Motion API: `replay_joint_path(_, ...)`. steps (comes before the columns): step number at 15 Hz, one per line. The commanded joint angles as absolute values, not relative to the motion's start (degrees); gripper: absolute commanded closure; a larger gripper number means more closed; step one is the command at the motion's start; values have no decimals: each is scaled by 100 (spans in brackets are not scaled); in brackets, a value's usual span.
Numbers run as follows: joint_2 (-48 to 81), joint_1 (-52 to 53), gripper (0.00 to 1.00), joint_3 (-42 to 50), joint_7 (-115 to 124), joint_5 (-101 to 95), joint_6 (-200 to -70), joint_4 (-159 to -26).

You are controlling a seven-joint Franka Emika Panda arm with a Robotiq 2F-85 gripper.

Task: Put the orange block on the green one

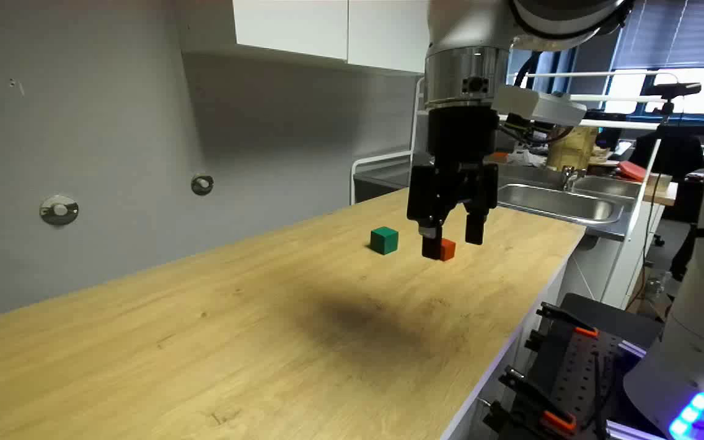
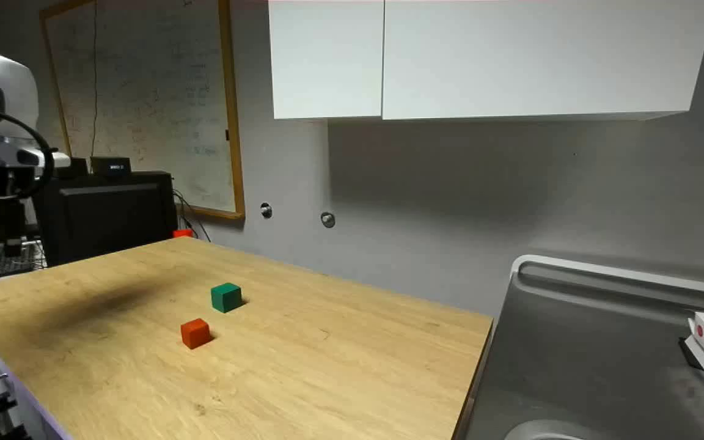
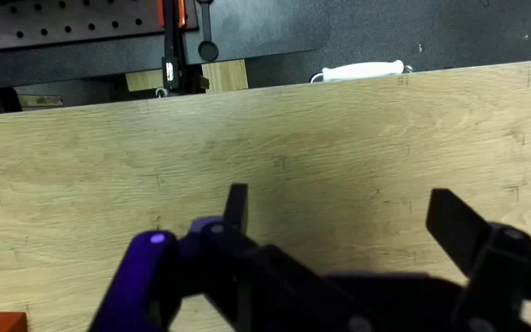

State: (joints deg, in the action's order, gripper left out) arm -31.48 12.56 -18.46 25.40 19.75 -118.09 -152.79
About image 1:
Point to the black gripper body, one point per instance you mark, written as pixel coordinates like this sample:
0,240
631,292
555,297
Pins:
452,171

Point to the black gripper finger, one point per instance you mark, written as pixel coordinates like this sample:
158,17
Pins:
430,238
474,224

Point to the orange block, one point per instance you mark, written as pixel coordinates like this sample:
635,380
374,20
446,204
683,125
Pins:
446,250

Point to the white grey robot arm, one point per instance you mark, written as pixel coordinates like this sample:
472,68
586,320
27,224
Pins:
465,94

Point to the green block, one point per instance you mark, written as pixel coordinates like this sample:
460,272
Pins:
385,240

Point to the beige jug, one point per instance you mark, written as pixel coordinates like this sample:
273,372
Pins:
573,150

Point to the stainless steel sink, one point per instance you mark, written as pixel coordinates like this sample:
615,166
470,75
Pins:
559,204

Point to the black clamp rack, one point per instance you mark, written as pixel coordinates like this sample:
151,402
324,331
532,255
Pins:
569,389

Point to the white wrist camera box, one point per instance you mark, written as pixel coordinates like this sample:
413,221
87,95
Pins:
538,106

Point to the white wall cabinet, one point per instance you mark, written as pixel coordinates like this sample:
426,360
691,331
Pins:
386,35

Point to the camera on tripod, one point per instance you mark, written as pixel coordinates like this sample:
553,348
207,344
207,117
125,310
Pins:
638,166

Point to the round wall outlet right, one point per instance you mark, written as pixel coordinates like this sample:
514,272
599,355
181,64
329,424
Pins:
202,183

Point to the round wall outlet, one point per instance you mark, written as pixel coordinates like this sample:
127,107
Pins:
202,183
59,211

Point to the round wall outlet left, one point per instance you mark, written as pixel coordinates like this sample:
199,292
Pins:
59,211

